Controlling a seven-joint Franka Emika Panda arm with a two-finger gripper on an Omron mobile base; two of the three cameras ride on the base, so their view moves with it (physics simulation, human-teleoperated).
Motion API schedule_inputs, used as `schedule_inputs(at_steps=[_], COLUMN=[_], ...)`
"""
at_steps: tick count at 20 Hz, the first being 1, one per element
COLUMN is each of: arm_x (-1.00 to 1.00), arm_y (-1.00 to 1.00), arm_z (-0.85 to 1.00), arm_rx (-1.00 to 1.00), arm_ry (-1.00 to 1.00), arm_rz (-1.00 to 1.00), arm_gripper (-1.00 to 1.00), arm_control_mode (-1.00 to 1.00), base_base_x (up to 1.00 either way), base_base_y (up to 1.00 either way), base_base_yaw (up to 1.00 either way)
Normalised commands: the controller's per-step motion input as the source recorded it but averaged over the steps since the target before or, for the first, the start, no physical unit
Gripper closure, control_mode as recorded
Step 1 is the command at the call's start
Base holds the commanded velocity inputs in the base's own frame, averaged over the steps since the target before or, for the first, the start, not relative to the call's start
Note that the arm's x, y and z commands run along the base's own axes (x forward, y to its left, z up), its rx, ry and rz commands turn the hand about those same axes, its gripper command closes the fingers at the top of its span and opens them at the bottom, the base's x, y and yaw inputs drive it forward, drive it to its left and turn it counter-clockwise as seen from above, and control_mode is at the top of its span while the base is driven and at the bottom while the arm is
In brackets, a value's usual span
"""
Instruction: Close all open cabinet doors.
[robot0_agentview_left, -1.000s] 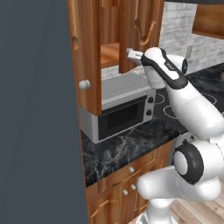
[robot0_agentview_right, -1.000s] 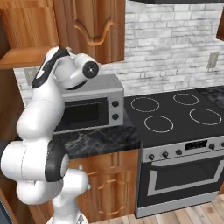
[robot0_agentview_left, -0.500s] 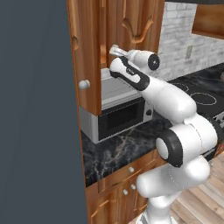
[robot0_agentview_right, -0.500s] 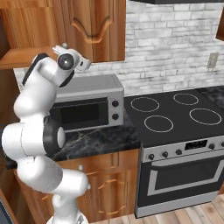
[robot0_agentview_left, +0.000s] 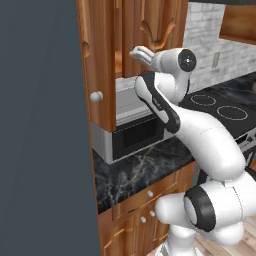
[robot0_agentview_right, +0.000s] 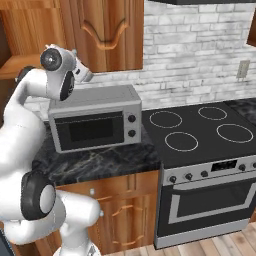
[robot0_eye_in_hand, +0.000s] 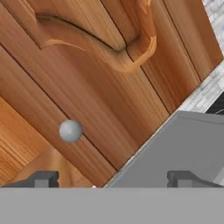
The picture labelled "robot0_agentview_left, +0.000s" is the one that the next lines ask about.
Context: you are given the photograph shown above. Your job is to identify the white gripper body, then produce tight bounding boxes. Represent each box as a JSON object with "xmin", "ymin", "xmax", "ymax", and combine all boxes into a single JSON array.
[{"xmin": 128, "ymin": 45, "xmax": 156, "ymax": 67}]

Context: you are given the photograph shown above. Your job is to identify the wooden base cabinet door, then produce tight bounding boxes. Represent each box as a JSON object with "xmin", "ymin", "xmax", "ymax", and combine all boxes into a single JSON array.
[
  {"xmin": 99, "ymin": 213, "xmax": 149, "ymax": 256},
  {"xmin": 146, "ymin": 209, "xmax": 172, "ymax": 256}
]

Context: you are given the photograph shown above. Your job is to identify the silver microwave oven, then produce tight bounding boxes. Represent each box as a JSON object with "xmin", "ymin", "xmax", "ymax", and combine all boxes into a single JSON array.
[{"xmin": 90, "ymin": 85, "xmax": 176, "ymax": 165}]

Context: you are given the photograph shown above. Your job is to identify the wooden range hood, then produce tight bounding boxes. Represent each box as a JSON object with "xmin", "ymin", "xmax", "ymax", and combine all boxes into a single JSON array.
[{"xmin": 218, "ymin": 3, "xmax": 256, "ymax": 46}]

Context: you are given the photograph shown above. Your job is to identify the black hob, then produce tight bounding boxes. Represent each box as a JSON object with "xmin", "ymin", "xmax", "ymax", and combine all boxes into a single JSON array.
[{"xmin": 179, "ymin": 89, "xmax": 256, "ymax": 141}]

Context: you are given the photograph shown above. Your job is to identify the dark grey fridge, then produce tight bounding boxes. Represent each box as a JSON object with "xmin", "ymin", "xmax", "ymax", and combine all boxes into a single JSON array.
[{"xmin": 0, "ymin": 0, "xmax": 102, "ymax": 256}]

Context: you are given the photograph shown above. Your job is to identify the wooden drawer front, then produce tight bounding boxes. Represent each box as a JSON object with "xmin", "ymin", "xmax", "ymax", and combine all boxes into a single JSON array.
[{"xmin": 111, "ymin": 171, "xmax": 182, "ymax": 222}]

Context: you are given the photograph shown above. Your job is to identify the wooden wall cabinet door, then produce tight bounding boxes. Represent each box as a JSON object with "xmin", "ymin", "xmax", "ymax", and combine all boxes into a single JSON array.
[
  {"xmin": 121, "ymin": 0, "xmax": 190, "ymax": 79},
  {"xmin": 75, "ymin": 0, "xmax": 118, "ymax": 134}
]

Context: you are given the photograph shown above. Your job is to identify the white wall socket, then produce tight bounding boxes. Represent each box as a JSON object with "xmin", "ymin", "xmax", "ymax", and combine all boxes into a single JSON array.
[{"xmin": 211, "ymin": 51, "xmax": 221, "ymax": 69}]

